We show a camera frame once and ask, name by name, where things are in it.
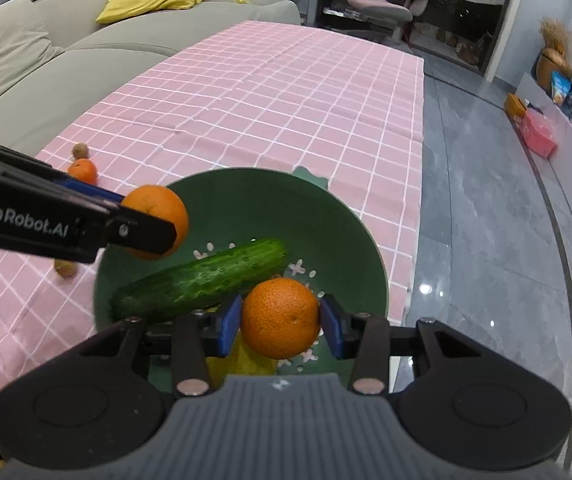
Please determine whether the orange box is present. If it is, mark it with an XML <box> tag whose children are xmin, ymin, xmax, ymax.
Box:
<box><xmin>504</xmin><ymin>92</ymin><xmax>530</xmax><ymax>124</ymax></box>

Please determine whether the brown vase with dried flowers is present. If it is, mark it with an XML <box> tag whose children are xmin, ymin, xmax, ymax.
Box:
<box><xmin>535</xmin><ymin>17</ymin><xmax>572</xmax><ymax>97</ymax></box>

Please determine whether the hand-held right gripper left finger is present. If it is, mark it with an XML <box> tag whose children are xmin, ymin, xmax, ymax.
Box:
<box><xmin>85</xmin><ymin>295</ymin><xmax>244</xmax><ymax>396</ymax></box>

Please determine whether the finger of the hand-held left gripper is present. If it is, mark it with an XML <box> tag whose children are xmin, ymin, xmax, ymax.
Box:
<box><xmin>0</xmin><ymin>132</ymin><xmax>128</xmax><ymax>206</ymax></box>
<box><xmin>107</xmin><ymin>204</ymin><xmax>177</xmax><ymax>257</ymax></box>

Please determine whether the beige cushion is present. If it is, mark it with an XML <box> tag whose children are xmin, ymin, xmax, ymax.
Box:
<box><xmin>0</xmin><ymin>25</ymin><xmax>65</xmax><ymax>126</ymax></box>

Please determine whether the green colander bowl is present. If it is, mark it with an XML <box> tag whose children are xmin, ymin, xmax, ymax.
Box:
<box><xmin>93</xmin><ymin>166</ymin><xmax>391</xmax><ymax>396</ymax></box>

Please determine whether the green cucumber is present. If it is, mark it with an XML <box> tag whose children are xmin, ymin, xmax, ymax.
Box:
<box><xmin>111</xmin><ymin>238</ymin><xmax>289</xmax><ymax>325</ymax></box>

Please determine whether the large orange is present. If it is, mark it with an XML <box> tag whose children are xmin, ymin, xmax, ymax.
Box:
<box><xmin>242</xmin><ymin>278</ymin><xmax>322</xmax><ymax>360</ymax></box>
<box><xmin>121</xmin><ymin>185</ymin><xmax>189</xmax><ymax>261</ymax></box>

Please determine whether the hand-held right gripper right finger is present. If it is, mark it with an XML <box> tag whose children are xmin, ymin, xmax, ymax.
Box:
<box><xmin>320</xmin><ymin>295</ymin><xmax>478</xmax><ymax>395</ymax></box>

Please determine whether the pink checked tablecloth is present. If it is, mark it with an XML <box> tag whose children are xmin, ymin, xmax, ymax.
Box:
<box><xmin>0</xmin><ymin>20</ymin><xmax>426</xmax><ymax>426</ymax></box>

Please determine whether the small orange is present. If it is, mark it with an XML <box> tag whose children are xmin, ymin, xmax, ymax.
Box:
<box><xmin>68</xmin><ymin>158</ymin><xmax>98</xmax><ymax>186</ymax></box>

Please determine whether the yellow-green pear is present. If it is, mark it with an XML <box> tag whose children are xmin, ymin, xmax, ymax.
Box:
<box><xmin>207</xmin><ymin>332</ymin><xmax>279</xmax><ymax>390</ymax></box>

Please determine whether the pink box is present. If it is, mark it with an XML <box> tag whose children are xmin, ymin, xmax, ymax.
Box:
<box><xmin>518</xmin><ymin>109</ymin><xmax>560</xmax><ymax>160</ymax></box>

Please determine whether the beige sofa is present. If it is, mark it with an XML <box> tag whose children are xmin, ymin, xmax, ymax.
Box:
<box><xmin>0</xmin><ymin>0</ymin><xmax>302</xmax><ymax>161</ymax></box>

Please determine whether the blue snack bag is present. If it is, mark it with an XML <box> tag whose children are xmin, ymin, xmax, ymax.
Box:
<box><xmin>551</xmin><ymin>71</ymin><xmax>572</xmax><ymax>107</ymax></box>

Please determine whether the pink desk chair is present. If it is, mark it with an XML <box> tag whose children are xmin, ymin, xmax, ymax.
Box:
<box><xmin>346</xmin><ymin>0</ymin><xmax>434</xmax><ymax>42</ymax></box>

